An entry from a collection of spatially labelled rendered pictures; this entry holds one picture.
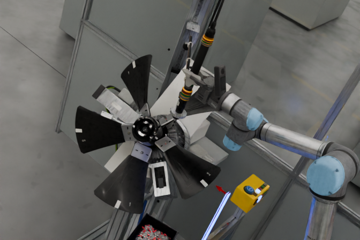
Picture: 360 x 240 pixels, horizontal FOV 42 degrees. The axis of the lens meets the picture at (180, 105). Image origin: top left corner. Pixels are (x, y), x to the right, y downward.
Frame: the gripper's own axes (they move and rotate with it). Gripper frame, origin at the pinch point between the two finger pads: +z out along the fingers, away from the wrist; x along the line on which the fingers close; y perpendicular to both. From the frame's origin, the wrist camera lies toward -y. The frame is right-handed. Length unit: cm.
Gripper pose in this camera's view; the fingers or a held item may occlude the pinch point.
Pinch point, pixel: (188, 68)
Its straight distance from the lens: 188.0
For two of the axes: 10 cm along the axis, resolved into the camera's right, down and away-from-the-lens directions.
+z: -7.4, -5.6, 3.8
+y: -3.2, 7.9, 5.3
